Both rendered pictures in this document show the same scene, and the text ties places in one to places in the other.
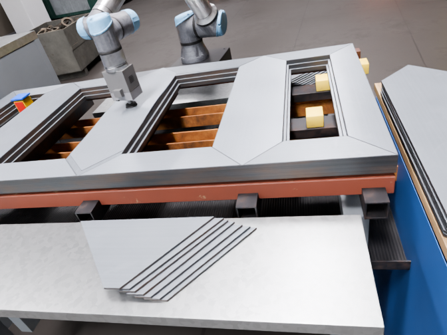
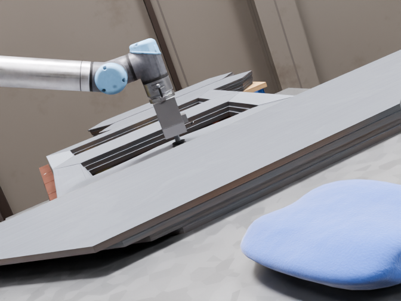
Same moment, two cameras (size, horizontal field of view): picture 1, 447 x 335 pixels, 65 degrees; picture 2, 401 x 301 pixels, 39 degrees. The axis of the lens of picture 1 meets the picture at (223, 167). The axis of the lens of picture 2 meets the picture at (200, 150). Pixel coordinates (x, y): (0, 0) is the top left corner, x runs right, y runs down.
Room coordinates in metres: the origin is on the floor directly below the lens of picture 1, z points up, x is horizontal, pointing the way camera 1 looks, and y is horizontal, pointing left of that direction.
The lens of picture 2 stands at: (1.97, 1.60, 1.21)
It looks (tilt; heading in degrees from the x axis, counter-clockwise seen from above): 14 degrees down; 238
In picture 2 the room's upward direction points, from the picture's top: 20 degrees counter-clockwise
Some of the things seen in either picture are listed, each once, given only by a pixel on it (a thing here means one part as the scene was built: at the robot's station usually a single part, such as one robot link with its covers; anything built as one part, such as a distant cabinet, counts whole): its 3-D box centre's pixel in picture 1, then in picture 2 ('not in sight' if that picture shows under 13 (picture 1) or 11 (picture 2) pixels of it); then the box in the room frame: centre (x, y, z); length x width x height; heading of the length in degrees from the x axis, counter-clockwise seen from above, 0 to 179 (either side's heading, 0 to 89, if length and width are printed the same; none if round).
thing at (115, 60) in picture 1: (112, 58); (158, 87); (1.18, 0.27, 1.04); 0.08 x 0.08 x 0.05
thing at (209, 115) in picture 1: (161, 119); not in sight; (1.36, 0.21, 0.70); 1.66 x 0.08 x 0.05; 73
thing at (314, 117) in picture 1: (314, 117); not in sight; (0.92, -0.31, 0.79); 0.06 x 0.05 x 0.04; 163
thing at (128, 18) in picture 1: (119, 24); (113, 74); (1.27, 0.23, 1.12); 0.11 x 0.11 x 0.08; 59
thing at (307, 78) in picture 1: (294, 79); not in sight; (1.45, -0.40, 0.70); 0.39 x 0.12 x 0.04; 73
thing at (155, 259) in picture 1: (151, 255); not in sight; (0.55, 0.20, 0.77); 0.45 x 0.20 x 0.04; 73
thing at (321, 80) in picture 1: (322, 82); not in sight; (1.15, -0.42, 0.79); 0.06 x 0.05 x 0.04; 163
